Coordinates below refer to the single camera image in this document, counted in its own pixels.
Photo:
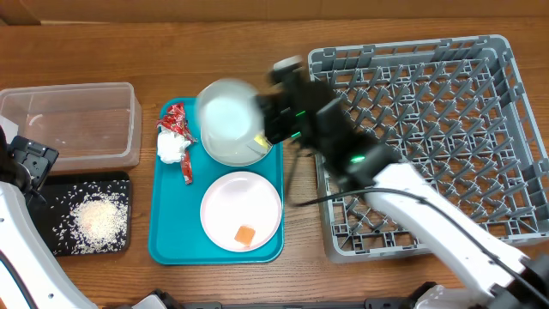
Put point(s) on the grey bowl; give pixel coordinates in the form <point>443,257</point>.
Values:
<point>228,113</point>

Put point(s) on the clear plastic bin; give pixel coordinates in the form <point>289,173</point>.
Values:
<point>91,125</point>

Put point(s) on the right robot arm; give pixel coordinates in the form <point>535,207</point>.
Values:
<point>494,274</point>

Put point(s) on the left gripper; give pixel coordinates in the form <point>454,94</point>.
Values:
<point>36,158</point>

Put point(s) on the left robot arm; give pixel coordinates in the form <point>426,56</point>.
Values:
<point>29,262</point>

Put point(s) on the grey dishwasher rack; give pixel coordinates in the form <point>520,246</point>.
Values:
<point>458,111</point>

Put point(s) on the grey round plate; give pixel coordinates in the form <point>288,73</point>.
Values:
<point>241,157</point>

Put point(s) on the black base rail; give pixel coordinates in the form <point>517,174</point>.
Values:
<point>161,299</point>

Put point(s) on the teal plastic tray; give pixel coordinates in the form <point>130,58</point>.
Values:
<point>176,236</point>

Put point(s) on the pink round plate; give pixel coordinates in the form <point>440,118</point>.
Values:
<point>240,199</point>

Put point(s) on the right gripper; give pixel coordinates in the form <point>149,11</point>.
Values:
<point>269,102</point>

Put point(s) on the pile of rice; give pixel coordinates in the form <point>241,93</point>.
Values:
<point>94,223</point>

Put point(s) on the orange food piece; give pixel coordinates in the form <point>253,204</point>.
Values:
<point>245,235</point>

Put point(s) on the crumpled white napkin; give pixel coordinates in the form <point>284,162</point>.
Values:
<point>171,146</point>

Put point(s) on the red snack wrapper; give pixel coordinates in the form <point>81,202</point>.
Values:
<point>175,120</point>

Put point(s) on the black rectangular tray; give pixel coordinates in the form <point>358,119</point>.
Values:
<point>45,213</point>

